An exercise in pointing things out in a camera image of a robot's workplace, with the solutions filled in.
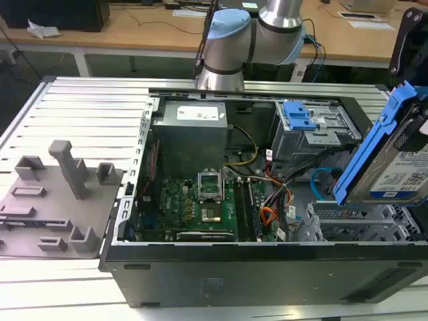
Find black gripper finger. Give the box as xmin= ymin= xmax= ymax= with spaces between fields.
xmin=389 ymin=8 xmax=423 ymax=77
xmin=402 ymin=18 xmax=428 ymax=87

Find hard disk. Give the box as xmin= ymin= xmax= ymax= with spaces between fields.
xmin=333 ymin=81 xmax=428 ymax=207

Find perforated metal disk bay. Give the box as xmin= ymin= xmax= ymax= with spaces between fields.
xmin=296 ymin=199 xmax=424 ymax=243

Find black RAM slot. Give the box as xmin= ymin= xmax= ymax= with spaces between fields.
xmin=233 ymin=178 xmax=251 ymax=242

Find white paper sheet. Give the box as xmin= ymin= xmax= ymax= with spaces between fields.
xmin=347 ymin=19 xmax=396 ymax=31
xmin=173 ymin=9 xmax=208 ymax=18

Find blue drive carrier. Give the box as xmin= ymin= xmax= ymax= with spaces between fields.
xmin=282 ymin=99 xmax=318 ymax=132

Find silver drive cage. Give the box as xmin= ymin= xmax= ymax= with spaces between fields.
xmin=270 ymin=99 xmax=364 ymax=163

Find metal socket cover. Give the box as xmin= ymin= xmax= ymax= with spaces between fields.
xmin=197 ymin=168 xmax=224 ymax=201

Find grey power supply unit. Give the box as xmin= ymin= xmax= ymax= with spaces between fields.
xmin=152 ymin=100 xmax=230 ymax=180

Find CPU socket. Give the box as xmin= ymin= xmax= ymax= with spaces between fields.
xmin=198 ymin=199 xmax=225 ymax=225

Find wooden desk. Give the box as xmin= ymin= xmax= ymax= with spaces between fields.
xmin=0 ymin=0 xmax=428 ymax=70

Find green motherboard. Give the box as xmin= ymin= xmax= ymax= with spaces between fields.
xmin=133 ymin=177 xmax=278 ymax=242

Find black graphics card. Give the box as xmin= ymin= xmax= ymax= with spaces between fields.
xmin=175 ymin=229 xmax=237 ymax=242

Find black open PC case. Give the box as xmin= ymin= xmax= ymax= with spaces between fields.
xmin=98 ymin=87 xmax=428 ymax=308

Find black box on desk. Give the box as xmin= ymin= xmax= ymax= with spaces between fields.
xmin=0 ymin=0 xmax=111 ymax=33

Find crumpled white paper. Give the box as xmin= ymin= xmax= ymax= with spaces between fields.
xmin=26 ymin=19 xmax=62 ymax=40

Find grey parts rack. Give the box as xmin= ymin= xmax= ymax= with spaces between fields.
xmin=0 ymin=139 xmax=125 ymax=260

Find blue cables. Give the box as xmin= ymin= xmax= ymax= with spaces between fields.
xmin=306 ymin=31 xmax=328 ymax=83

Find black sleeved wire bundle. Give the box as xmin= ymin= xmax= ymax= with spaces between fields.
xmin=280 ymin=143 xmax=355 ymax=241

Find blue disk wire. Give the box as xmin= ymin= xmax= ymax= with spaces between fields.
xmin=310 ymin=168 xmax=340 ymax=202

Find yellow black power wire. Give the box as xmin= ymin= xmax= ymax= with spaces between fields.
xmin=224 ymin=124 xmax=260 ymax=167

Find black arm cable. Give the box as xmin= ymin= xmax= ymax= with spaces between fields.
xmin=193 ymin=0 xmax=220 ymax=81

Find orange yellow wire bundle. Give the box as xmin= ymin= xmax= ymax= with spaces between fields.
xmin=259 ymin=173 xmax=295 ymax=235

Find red black wire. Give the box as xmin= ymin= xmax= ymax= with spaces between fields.
xmin=138 ymin=138 xmax=161 ymax=201

